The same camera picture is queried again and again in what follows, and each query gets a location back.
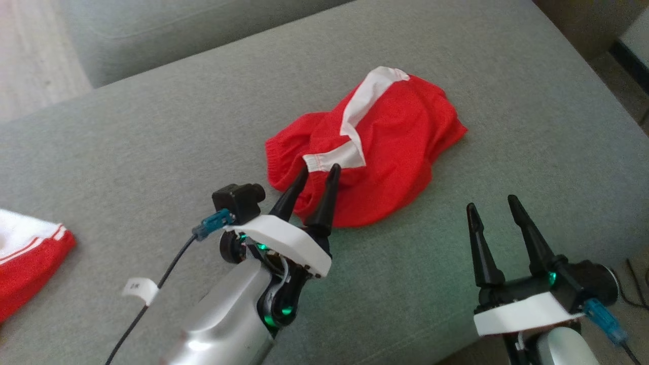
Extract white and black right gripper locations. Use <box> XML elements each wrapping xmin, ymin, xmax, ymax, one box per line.
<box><xmin>466</xmin><ymin>194</ymin><xmax>585</xmax><ymax>338</ymax></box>

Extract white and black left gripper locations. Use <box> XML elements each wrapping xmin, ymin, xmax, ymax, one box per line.
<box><xmin>220</xmin><ymin>163</ymin><xmax>342</xmax><ymax>279</ymax></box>

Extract red shorts with white stripe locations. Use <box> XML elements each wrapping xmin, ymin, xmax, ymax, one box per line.
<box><xmin>265</xmin><ymin>66</ymin><xmax>468</xmax><ymax>229</ymax></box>

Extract red and white basketball jersey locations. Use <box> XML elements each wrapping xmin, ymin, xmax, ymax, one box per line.
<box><xmin>0</xmin><ymin>209</ymin><xmax>78</xmax><ymax>324</ymax></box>

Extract long grey sofa seat cushion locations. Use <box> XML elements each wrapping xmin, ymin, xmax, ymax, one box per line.
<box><xmin>58</xmin><ymin>0</ymin><xmax>355</xmax><ymax>89</ymax></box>

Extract white table with dark edge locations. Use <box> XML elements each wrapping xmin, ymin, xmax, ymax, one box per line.
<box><xmin>610</xmin><ymin>19</ymin><xmax>649</xmax><ymax>95</ymax></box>

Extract black right cable blue connector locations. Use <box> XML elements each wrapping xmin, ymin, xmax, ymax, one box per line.
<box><xmin>582</xmin><ymin>298</ymin><xmax>643</xmax><ymax>365</ymax></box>

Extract thin black floor cables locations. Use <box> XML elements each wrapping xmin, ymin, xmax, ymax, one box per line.
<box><xmin>622</xmin><ymin>258</ymin><xmax>649</xmax><ymax>311</ymax></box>

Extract white cable label tag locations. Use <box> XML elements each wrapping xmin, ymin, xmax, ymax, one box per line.
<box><xmin>122</xmin><ymin>277</ymin><xmax>160</xmax><ymax>307</ymax></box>

